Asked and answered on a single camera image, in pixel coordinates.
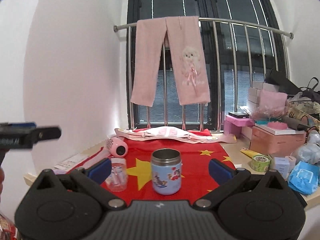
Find blue cartoon steel cup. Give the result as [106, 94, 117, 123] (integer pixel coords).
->
[151, 148, 182, 196]

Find clear glass cartoon cup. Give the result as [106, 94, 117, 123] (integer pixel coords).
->
[105, 158, 128, 192]

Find left hand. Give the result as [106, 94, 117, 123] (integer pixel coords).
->
[0, 168, 5, 195]

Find pink lettered bottle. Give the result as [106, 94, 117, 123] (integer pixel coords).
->
[106, 137, 128, 158]

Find white sticker sheet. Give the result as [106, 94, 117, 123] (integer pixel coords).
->
[54, 153, 88, 171]

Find yellow tube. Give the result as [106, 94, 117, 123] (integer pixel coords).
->
[240, 148, 261, 158]

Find green tape roll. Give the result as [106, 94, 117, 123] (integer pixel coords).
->
[250, 154, 271, 172]

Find red flag with yellow stars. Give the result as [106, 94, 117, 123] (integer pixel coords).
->
[66, 127, 237, 205]

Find magenta small stool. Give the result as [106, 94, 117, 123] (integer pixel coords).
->
[223, 115, 254, 137]

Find small white blue box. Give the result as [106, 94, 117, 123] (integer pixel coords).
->
[272, 157, 290, 180]

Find pink storage box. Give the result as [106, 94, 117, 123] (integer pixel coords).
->
[249, 126, 306, 157]

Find black flat device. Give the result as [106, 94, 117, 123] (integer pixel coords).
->
[228, 112, 249, 119]

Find blue wet wipes pack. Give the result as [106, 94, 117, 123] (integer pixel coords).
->
[288, 161, 319, 196]

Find folded pink white cloth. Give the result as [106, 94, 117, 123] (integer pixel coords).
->
[115, 126, 237, 144]

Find pink gift bag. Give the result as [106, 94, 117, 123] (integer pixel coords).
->
[259, 90, 287, 117]

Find stack of white boxes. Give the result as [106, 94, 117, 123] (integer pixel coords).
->
[247, 81, 279, 112]

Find black handbag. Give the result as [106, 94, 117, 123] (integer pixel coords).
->
[300, 77, 320, 103]

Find black framed window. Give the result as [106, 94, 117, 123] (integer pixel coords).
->
[127, 0, 288, 131]

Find pink fleece pants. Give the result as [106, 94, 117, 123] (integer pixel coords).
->
[131, 16, 210, 107]

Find steel window railing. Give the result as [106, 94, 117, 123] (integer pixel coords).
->
[113, 16, 295, 132]

